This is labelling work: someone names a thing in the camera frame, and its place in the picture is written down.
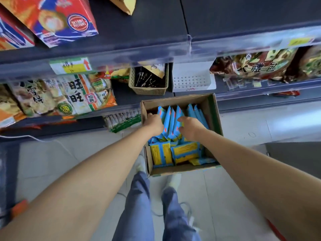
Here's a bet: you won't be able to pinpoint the red blue snack box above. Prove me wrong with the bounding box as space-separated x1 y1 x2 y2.
0 7 35 51
0 0 99 48

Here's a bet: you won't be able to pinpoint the person's left forearm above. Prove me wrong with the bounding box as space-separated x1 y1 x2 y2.
0 127 157 241

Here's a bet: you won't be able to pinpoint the thick white cable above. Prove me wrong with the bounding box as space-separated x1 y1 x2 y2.
0 134 76 158

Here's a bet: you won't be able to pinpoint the person's right hand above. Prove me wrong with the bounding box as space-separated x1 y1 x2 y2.
177 116 208 142

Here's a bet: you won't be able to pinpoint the brown cardboard box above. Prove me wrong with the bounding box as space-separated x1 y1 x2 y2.
140 93 224 177

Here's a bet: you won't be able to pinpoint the person's right white shoe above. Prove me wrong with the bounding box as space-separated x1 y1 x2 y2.
167 173 182 192

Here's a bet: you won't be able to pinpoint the person's right forearm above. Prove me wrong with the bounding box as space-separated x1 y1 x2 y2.
194 128 321 241

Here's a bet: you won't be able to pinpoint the orange object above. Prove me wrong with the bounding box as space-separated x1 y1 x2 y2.
11 199 28 219

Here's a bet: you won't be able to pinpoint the person's left leg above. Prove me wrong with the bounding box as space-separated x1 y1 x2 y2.
112 172 155 241

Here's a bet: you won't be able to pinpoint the green yellow price tag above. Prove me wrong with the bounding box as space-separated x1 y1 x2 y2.
49 57 93 75
280 36 315 48

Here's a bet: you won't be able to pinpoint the bundle of dark sachets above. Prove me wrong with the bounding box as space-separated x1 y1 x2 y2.
135 67 165 88

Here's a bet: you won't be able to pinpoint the beige woven basket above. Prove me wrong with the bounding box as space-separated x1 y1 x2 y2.
128 63 170 96

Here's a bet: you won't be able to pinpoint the red yellow snack bag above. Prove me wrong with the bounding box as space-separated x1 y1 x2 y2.
98 66 131 83

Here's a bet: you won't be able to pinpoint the person's white shoe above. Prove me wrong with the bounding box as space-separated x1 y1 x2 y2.
135 154 147 175
167 173 182 192

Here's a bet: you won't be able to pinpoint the person's left hand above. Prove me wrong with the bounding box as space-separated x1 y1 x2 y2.
142 113 164 137

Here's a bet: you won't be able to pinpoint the orange green snack bag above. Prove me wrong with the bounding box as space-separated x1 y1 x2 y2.
0 84 25 128

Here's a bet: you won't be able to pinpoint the yellow potato chip bag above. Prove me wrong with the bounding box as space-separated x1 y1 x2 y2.
105 0 137 15

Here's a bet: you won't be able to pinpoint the grey floor cable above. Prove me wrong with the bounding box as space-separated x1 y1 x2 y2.
118 192 194 224

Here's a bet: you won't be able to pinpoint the dark grey shelf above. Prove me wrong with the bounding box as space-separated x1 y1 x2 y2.
0 0 321 140

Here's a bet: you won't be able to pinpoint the green white wafer pack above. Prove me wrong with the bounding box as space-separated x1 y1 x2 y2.
103 109 142 133

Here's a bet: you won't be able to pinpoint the person's left white shoe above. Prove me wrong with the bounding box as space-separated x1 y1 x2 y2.
135 154 147 175

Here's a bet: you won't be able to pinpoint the orange red snack packet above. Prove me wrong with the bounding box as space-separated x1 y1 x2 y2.
24 119 78 130

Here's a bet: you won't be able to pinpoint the white perforated plastic tray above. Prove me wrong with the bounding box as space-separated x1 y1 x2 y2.
172 61 217 93

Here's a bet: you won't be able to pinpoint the beige sachet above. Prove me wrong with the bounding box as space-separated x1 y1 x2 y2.
143 64 166 79

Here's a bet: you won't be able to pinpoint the person's leg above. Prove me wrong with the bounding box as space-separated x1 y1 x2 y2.
161 187 201 241
112 172 155 241

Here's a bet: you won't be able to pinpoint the red plastic basket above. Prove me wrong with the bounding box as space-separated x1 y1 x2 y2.
267 219 286 241

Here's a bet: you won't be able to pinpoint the white rice cracker multipack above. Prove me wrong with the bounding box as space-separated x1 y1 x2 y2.
54 72 118 116

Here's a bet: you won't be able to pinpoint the beige rice cracker bag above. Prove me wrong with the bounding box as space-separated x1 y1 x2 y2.
10 79 63 117

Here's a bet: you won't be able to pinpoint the blue wipe packets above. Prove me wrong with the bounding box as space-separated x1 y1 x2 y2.
148 104 217 168

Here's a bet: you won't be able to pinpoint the brown gift snack bag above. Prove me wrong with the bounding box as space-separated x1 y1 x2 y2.
210 49 299 82
292 45 321 81

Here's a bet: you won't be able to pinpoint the person's right leg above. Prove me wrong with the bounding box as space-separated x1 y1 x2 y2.
161 187 201 241

